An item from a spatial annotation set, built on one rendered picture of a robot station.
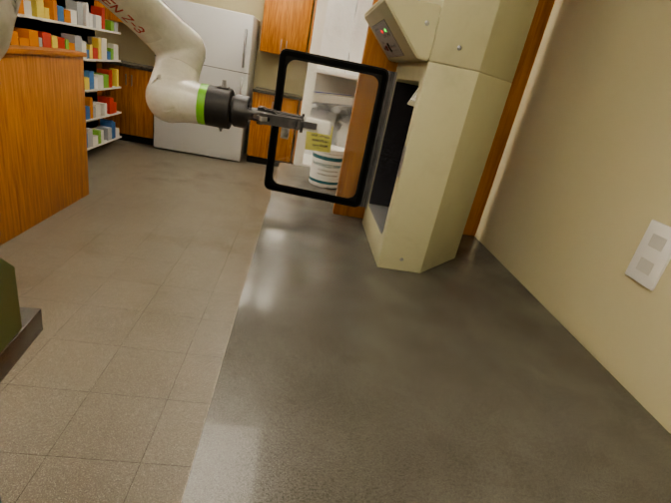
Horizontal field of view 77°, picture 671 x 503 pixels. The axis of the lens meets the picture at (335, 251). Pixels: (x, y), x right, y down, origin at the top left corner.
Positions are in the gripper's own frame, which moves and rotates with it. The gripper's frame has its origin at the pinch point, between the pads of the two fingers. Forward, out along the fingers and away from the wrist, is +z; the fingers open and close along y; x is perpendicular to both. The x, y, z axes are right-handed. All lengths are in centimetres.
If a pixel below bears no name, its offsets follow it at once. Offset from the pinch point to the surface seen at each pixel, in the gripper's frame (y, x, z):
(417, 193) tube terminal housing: -14.4, 8.8, 24.6
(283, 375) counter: -57, 29, -1
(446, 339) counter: -43, 29, 29
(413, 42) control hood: -14.3, -21.0, 15.6
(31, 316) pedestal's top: -50, 29, -39
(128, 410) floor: 24, 123, -54
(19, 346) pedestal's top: -55, 31, -39
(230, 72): 474, 12, -98
